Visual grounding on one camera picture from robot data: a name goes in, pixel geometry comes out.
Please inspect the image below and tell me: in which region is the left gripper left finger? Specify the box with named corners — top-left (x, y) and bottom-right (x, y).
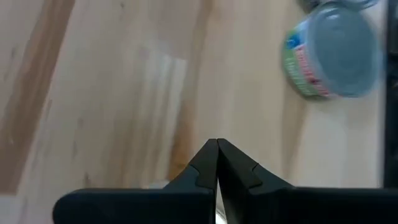
top-left (52, 138), bottom-right (219, 224)

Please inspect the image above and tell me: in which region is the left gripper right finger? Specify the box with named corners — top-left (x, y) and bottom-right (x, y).
top-left (217, 138), bottom-right (398, 224)

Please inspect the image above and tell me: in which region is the green label tuna can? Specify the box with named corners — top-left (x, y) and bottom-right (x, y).
top-left (281, 4), bottom-right (385, 100)

